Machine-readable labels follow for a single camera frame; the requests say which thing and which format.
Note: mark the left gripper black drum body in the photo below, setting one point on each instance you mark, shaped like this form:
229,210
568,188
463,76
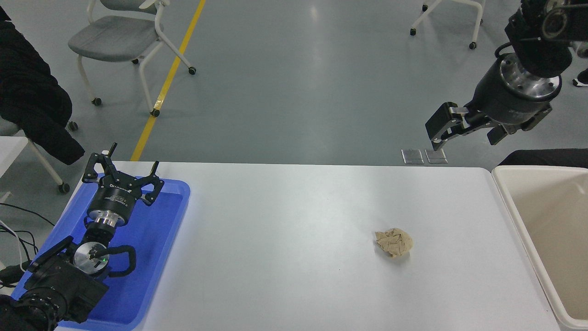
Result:
114,196

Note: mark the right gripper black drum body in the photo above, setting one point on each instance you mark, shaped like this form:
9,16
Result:
496,101

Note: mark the tan paper ball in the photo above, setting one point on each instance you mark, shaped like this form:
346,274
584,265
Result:
394,242

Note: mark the silver floor outlet plate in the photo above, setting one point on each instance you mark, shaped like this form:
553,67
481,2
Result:
436,156
412,156

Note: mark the white chair with casters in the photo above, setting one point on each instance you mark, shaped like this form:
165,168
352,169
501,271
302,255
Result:
48,168

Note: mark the blue plastic tray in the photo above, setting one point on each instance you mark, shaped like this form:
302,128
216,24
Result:
151,239

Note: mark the white desk foot bar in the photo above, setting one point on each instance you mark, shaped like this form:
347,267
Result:
576,83

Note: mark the person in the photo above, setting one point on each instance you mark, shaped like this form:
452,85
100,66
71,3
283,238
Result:
32,92

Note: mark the large pale plastic bin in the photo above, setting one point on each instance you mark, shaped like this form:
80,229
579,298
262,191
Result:
551,230

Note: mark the grey seat rolling chair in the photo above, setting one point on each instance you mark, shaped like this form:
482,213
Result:
115,39

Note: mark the white frame rolling chair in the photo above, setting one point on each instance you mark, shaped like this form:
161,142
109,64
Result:
475,27

